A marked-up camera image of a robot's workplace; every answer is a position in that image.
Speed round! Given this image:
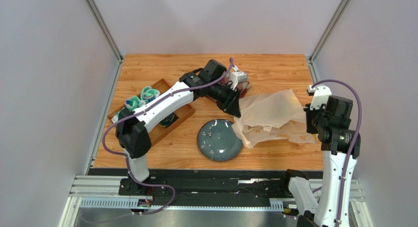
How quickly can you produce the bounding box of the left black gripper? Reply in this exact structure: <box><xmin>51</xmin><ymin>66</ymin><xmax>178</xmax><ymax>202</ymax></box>
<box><xmin>207</xmin><ymin>80</ymin><xmax>241</xmax><ymax>118</ymax></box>

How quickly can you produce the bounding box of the translucent plastic bag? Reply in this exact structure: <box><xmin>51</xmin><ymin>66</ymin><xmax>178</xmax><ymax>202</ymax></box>
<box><xmin>232</xmin><ymin>90</ymin><xmax>318</xmax><ymax>149</ymax></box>

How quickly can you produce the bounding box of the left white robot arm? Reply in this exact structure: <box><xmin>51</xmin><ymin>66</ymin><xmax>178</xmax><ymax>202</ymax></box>
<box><xmin>113</xmin><ymin>58</ymin><xmax>241</xmax><ymax>188</ymax></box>

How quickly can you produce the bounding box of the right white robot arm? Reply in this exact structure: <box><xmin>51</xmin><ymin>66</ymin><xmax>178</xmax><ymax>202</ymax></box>
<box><xmin>285</xmin><ymin>96</ymin><xmax>361</xmax><ymax>227</ymax></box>

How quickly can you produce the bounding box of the red plaid cloth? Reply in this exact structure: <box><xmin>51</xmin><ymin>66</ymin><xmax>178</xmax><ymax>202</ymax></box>
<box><xmin>235</xmin><ymin>81</ymin><xmax>251</xmax><ymax>97</ymax></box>

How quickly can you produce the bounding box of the blue ceramic plate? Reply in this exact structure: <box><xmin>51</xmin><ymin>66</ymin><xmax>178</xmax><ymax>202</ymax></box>
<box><xmin>197</xmin><ymin>119</ymin><xmax>243</xmax><ymax>162</ymax></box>

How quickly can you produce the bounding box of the wooden compartment tray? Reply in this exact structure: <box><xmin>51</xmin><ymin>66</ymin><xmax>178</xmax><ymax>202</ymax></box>
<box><xmin>115</xmin><ymin>79</ymin><xmax>195</xmax><ymax>158</ymax></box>

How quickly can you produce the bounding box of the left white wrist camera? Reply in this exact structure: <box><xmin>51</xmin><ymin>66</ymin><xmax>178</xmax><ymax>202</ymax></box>
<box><xmin>229</xmin><ymin>65</ymin><xmax>248</xmax><ymax>89</ymax></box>

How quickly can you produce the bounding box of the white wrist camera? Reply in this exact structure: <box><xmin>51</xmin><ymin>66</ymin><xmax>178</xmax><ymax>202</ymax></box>
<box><xmin>229</xmin><ymin>65</ymin><xmax>248</xmax><ymax>89</ymax></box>
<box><xmin>307</xmin><ymin>84</ymin><xmax>332</xmax><ymax>110</ymax></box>

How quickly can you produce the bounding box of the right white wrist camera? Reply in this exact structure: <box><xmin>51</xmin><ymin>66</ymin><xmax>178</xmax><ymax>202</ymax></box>
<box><xmin>307</xmin><ymin>84</ymin><xmax>332</xmax><ymax>110</ymax></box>

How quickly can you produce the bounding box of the dark coiled cable bundle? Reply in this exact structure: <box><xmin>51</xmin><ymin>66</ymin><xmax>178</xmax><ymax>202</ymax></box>
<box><xmin>159</xmin><ymin>111</ymin><xmax>179</xmax><ymax>129</ymax></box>

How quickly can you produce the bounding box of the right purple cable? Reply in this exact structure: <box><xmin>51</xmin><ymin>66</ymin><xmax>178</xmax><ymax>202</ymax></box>
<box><xmin>310</xmin><ymin>79</ymin><xmax>363</xmax><ymax>227</ymax></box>

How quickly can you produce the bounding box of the purple cable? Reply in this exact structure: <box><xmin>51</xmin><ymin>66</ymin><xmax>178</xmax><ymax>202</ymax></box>
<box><xmin>102</xmin><ymin>57</ymin><xmax>235</xmax><ymax>216</ymax></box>
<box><xmin>310</xmin><ymin>79</ymin><xmax>363</xmax><ymax>227</ymax></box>

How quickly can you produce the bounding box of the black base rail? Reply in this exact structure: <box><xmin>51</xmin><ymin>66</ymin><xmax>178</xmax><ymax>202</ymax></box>
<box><xmin>87</xmin><ymin>168</ymin><xmax>324</xmax><ymax>208</ymax></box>

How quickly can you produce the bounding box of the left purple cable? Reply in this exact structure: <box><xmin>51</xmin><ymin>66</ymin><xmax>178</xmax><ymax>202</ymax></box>
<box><xmin>102</xmin><ymin>57</ymin><xmax>235</xmax><ymax>216</ymax></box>

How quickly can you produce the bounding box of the aluminium frame rail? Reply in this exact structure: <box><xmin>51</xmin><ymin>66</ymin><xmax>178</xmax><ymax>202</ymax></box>
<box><xmin>68</xmin><ymin>175</ymin><xmax>366</xmax><ymax>212</ymax></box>

